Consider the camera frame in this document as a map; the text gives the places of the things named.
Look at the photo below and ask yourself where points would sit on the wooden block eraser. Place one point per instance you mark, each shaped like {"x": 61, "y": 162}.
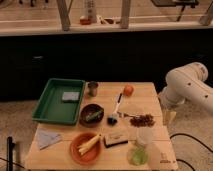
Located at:
{"x": 115, "y": 138}

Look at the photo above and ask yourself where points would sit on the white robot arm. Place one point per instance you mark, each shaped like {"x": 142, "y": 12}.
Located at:
{"x": 187, "y": 83}

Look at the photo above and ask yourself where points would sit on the small metal cup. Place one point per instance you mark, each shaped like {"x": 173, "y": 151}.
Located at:
{"x": 92, "y": 88}

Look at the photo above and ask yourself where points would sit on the dark brown bowl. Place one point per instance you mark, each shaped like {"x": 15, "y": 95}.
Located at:
{"x": 91, "y": 108}

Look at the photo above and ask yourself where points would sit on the green vegetable piece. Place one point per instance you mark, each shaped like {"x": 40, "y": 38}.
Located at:
{"x": 93, "y": 115}

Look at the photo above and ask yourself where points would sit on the grey sponge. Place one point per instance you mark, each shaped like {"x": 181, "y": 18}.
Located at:
{"x": 70, "y": 96}

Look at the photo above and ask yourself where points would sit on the green plastic tray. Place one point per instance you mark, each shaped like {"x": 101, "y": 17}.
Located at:
{"x": 52, "y": 109}

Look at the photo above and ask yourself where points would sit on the red object on shelf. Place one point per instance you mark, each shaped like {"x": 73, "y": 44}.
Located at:
{"x": 85, "y": 21}

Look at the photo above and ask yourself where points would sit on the orange plate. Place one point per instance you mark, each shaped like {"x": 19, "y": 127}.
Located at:
{"x": 89, "y": 157}

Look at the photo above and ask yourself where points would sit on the clear bowl with green food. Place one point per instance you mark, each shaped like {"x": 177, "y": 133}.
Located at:
{"x": 137, "y": 156}

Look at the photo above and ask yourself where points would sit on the grey folded cloth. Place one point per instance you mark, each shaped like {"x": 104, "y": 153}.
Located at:
{"x": 47, "y": 138}

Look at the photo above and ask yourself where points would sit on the white bottle on shelf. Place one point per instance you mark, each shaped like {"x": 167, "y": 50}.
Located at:
{"x": 90, "y": 7}

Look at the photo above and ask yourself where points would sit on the black stand on floor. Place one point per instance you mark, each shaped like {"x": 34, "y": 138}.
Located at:
{"x": 10, "y": 147}

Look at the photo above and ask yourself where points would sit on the white handled dish brush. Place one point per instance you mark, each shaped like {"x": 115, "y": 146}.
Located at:
{"x": 112, "y": 118}

